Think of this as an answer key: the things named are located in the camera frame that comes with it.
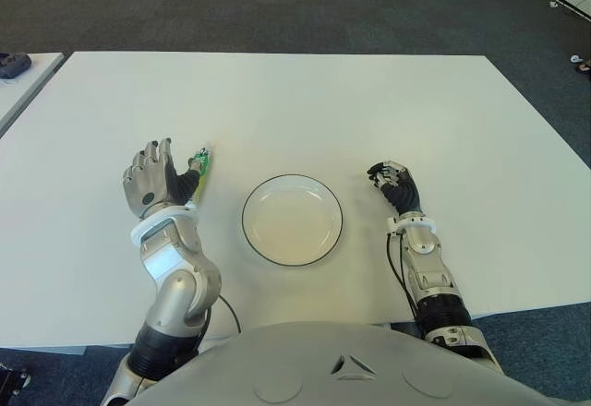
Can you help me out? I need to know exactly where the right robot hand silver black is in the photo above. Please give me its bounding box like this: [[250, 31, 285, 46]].
[[367, 160, 424, 217]]

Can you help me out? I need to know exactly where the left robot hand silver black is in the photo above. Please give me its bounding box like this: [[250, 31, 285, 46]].
[[123, 137, 204, 221]]

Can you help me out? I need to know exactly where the green white toothpaste tube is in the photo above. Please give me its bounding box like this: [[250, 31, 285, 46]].
[[187, 145, 216, 209]]

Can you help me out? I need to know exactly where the white plate with black rim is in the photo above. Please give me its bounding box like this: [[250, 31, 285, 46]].
[[241, 173, 344, 269]]

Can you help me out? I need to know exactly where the white side table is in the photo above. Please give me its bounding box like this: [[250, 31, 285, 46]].
[[0, 51, 65, 135]]

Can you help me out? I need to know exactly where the dark controller device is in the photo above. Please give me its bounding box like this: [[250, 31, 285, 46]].
[[0, 52, 32, 79]]

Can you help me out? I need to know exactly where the grey robot torso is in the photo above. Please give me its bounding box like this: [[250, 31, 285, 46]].
[[122, 320, 591, 406]]

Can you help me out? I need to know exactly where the black base equipment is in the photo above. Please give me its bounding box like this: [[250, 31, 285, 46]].
[[0, 362, 32, 396]]

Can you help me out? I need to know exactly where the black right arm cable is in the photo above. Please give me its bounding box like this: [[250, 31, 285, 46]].
[[386, 233, 424, 328]]

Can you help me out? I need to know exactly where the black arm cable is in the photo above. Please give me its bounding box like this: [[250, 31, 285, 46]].
[[386, 233, 424, 328], [215, 293, 242, 336]]

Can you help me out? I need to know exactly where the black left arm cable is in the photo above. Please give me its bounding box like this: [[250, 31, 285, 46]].
[[215, 293, 242, 336]]

